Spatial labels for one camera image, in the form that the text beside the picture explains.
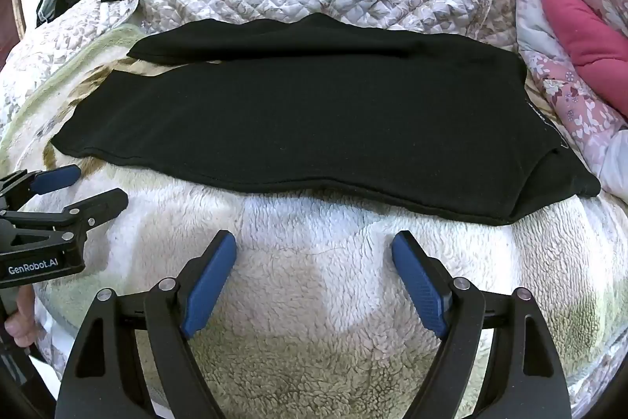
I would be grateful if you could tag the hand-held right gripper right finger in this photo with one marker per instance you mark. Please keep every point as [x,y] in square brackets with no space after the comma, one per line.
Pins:
[422,286]

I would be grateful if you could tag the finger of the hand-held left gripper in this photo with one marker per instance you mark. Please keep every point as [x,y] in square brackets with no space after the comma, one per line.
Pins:
[59,178]
[98,203]

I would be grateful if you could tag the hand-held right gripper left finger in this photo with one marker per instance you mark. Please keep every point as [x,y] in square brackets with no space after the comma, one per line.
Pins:
[208,286]

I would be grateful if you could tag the black pants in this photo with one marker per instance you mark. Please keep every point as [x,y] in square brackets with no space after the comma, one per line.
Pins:
[319,119]

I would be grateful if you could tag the person's left hand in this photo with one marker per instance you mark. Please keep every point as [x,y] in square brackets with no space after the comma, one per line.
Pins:
[22,321]

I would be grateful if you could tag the floral fleece blanket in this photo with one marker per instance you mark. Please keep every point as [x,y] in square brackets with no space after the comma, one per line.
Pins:
[314,325]

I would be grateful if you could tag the pink floral comforter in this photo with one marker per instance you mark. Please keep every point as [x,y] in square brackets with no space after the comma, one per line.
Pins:
[564,90]

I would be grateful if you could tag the pink cloth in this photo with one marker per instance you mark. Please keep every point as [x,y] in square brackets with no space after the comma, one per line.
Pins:
[588,41]

